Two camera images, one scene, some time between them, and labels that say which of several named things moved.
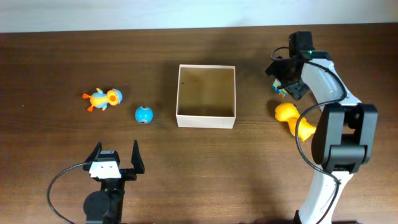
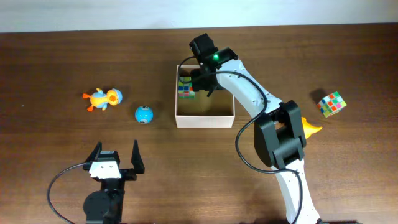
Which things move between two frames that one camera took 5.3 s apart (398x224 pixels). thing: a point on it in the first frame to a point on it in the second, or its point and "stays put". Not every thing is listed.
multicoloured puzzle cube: (282, 93) to (186, 88)
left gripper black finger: (95, 154) stays put
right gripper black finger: (298, 89) to (216, 88)
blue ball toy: (143, 114) stays put
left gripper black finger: (137, 161) stays put
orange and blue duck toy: (101, 100) stays put
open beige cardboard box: (206, 96) stays put
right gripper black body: (297, 89) to (204, 82)
